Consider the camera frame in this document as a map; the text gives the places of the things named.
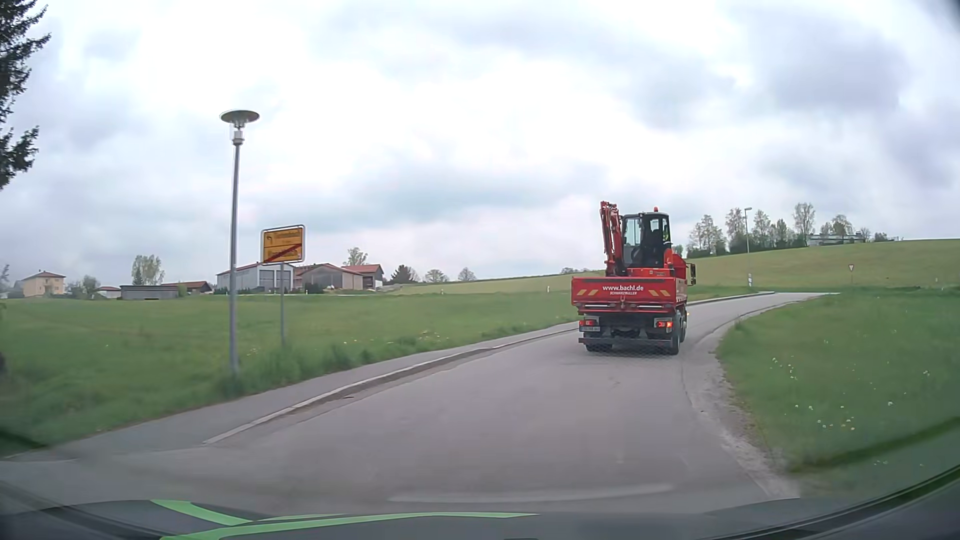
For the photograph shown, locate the red-roofed farm building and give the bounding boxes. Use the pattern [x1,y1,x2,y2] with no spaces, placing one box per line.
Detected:
[294,262,385,292]

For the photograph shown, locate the grey asphalt road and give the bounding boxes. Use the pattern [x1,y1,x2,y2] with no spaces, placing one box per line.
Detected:
[0,291,834,519]

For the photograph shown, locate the red lorry with excavator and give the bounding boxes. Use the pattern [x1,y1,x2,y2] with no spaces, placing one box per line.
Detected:
[570,200,697,356]

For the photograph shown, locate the yellow road sign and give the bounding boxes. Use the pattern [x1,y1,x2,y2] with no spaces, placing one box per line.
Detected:
[260,224,306,349]

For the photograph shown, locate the grey farm hall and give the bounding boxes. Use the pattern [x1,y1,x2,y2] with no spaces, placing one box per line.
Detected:
[216,261,297,294]

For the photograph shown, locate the car's own bonnet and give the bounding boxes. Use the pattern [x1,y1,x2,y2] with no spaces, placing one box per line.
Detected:
[0,466,960,540]

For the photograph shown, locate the grey asphalt pavement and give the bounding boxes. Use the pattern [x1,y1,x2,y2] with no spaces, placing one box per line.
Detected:
[0,291,776,462]

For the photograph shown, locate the row of trees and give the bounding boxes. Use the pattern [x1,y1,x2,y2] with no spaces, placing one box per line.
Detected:
[686,201,894,259]

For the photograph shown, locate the low grey shed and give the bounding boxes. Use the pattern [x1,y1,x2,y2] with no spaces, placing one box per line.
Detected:
[120,281,213,301]

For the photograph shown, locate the birch tree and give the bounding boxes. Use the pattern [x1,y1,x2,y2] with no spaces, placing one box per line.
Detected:
[131,254,166,287]

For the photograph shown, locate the green grass field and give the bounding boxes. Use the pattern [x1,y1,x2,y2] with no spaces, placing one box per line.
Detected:
[0,271,755,456]

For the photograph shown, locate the green grass hillside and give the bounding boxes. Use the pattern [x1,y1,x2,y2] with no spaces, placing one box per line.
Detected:
[686,238,960,294]

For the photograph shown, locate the green grass verge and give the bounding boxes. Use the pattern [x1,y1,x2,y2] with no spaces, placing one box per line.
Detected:
[716,288,960,496]

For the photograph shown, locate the yellow house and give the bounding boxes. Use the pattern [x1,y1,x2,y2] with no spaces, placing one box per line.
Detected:
[20,270,68,298]

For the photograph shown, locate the dark conifer tree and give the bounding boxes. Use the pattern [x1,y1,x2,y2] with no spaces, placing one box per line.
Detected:
[0,0,52,191]

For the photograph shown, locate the grey lamp post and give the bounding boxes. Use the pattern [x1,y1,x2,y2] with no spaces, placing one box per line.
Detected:
[219,109,261,376]

